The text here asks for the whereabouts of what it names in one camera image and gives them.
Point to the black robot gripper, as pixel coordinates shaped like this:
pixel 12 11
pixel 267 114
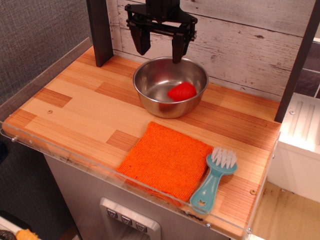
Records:
pixel 164 17

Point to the red toy strawberry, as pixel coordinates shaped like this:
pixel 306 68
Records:
pixel 181 92

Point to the stainless steel pot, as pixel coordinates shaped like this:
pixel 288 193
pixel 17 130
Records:
pixel 154 78

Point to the orange knitted cloth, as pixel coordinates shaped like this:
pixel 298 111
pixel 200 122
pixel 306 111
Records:
pixel 169 162

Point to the teal dish brush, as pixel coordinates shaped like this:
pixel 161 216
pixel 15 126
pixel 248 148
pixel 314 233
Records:
pixel 221 162

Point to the silver button panel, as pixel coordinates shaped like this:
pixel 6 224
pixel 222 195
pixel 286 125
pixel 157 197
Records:
pixel 123 223

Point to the grey toy cabinet front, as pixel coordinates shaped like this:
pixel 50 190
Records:
pixel 83 191

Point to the white toy sink unit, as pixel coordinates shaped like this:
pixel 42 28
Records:
pixel 296 159

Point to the orange and black object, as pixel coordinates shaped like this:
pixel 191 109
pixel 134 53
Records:
pixel 24 234

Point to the dark grey left post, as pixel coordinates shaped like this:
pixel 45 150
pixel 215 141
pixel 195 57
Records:
pixel 100 31

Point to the dark grey post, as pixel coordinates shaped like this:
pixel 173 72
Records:
pixel 301 57
pixel 100 31

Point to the dark grey right post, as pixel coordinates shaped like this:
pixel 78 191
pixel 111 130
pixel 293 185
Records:
pixel 301 57

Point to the clear acrylic guard rail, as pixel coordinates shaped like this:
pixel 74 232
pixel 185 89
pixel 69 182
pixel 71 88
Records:
pixel 228 228

